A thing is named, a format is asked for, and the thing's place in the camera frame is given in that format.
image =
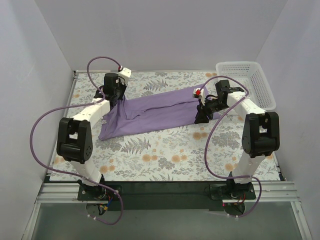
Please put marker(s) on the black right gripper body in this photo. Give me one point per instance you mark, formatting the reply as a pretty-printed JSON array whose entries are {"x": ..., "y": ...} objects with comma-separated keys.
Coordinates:
[{"x": 202, "y": 113}]

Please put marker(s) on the purple t shirt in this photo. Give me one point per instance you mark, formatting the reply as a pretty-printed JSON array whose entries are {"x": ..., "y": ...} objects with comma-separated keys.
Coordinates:
[{"x": 145, "y": 114}]

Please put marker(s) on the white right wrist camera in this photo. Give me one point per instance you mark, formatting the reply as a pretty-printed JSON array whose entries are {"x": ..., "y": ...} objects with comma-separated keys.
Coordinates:
[{"x": 199, "y": 93}]

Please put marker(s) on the aluminium frame rail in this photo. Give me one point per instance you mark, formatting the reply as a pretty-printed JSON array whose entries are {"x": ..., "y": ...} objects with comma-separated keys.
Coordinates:
[{"x": 58, "y": 216}]

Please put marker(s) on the white plastic laundry basket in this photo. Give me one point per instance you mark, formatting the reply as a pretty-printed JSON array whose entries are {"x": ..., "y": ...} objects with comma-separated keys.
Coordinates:
[{"x": 252, "y": 76}]

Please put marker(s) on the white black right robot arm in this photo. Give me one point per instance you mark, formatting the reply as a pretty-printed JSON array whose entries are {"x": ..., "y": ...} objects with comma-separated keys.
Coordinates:
[{"x": 260, "y": 136}]

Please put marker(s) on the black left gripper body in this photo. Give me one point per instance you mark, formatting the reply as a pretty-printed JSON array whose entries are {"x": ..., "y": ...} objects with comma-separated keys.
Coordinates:
[{"x": 117, "y": 94}]

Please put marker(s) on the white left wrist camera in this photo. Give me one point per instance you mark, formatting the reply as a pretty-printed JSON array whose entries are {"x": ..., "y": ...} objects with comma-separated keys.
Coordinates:
[{"x": 125, "y": 74}]

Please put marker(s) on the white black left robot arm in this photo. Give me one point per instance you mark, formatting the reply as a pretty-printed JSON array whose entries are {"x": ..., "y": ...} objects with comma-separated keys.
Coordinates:
[{"x": 74, "y": 141}]

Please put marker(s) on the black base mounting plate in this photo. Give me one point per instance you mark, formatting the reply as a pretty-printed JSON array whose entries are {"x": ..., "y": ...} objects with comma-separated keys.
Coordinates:
[{"x": 167, "y": 195}]

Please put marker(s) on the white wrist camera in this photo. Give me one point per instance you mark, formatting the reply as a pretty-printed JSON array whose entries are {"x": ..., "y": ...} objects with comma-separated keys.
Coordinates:
[
  {"x": 199, "y": 93},
  {"x": 125, "y": 74}
]

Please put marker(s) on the floral tablecloth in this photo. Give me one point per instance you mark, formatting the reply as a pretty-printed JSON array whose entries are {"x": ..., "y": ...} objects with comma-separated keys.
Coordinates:
[{"x": 175, "y": 154}]

